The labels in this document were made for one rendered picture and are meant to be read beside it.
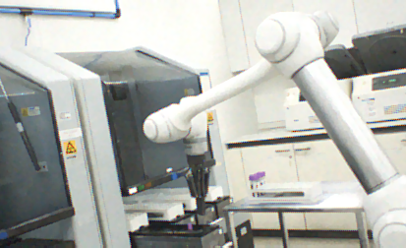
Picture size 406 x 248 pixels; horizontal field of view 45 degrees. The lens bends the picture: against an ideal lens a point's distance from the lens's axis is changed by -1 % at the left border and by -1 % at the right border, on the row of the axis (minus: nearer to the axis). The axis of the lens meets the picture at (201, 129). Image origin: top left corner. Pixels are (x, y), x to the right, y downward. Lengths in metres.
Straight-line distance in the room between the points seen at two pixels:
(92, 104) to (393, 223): 1.13
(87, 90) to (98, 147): 0.21
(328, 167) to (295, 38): 2.78
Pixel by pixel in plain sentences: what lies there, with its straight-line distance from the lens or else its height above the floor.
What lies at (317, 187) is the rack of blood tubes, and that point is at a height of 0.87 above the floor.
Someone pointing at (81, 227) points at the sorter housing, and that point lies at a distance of 1.81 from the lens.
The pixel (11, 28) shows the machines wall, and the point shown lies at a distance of 3.11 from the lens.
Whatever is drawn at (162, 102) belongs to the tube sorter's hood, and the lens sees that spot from 2.14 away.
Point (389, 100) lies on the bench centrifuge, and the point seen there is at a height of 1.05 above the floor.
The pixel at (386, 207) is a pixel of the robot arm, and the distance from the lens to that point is 1.31.
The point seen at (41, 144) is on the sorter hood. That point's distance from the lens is 1.71.
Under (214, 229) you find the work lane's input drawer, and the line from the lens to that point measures 1.83.
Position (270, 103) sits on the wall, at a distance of 4.90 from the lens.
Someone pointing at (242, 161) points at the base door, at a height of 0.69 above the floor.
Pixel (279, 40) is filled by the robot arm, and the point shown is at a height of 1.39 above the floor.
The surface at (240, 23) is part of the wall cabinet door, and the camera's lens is 4.64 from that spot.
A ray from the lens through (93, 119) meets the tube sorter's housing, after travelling 1.87.
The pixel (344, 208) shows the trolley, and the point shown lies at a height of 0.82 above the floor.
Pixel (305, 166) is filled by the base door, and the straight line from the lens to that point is 4.14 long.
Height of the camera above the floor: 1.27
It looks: 3 degrees down
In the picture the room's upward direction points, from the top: 10 degrees counter-clockwise
